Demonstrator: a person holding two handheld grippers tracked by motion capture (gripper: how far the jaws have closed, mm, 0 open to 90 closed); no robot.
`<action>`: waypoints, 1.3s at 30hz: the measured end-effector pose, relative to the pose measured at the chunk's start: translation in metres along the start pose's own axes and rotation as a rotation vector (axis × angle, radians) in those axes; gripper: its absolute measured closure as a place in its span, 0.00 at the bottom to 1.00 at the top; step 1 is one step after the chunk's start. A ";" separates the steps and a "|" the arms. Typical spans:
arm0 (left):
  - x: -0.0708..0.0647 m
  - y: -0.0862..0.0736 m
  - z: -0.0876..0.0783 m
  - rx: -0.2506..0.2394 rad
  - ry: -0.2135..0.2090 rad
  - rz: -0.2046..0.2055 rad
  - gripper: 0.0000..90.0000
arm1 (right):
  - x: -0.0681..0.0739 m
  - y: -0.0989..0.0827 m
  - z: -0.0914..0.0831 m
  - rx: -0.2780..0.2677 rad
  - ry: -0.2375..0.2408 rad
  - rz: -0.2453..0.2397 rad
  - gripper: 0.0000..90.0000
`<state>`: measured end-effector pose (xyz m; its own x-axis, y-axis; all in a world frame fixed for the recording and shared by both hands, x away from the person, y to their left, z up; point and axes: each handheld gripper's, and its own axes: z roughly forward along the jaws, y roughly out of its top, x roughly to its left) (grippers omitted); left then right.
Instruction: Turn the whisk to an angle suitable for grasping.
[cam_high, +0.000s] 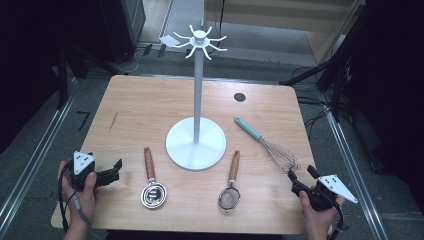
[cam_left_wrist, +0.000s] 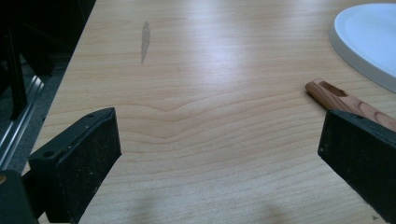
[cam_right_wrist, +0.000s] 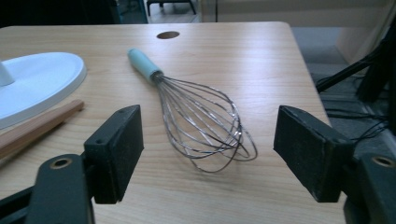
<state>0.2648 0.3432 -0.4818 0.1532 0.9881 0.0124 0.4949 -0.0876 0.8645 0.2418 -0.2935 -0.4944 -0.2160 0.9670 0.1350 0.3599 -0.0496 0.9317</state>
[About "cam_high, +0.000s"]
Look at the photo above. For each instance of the white paper tag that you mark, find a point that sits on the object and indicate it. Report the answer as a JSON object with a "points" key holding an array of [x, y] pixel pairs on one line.
{"points": [[169, 40]]}

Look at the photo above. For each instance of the black cabinet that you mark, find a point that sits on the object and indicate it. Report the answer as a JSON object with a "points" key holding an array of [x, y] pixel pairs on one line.
{"points": [[126, 30]]}

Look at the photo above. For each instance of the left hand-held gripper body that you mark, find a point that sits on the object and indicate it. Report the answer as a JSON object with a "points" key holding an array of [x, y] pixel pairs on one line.
{"points": [[80, 166]]}

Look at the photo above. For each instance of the white utensil rack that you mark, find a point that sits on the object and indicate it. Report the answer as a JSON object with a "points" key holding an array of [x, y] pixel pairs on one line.
{"points": [[196, 100]]}

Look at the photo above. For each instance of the black metal stand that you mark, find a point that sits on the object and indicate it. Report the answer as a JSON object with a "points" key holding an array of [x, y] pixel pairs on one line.
{"points": [[62, 80]]}

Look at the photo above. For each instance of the metal floor rail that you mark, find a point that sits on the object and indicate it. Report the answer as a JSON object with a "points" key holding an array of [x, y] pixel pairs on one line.
{"points": [[33, 160], [353, 173]]}

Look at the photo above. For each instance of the person's left hand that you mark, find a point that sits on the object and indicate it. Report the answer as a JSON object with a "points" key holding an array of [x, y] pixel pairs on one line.
{"points": [[85, 196]]}

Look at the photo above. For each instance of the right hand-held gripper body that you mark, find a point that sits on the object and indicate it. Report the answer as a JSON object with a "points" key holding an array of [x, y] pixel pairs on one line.
{"points": [[320, 195]]}

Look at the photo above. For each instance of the dark round table grommet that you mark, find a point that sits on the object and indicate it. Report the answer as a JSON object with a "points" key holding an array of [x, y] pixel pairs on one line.
{"points": [[239, 97]]}

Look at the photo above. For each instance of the black angled stand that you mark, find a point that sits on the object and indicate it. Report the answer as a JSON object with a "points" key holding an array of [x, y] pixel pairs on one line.
{"points": [[333, 63]]}

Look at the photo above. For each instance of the person's right hand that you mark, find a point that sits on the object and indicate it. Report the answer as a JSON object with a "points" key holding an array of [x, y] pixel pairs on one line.
{"points": [[316, 218]]}

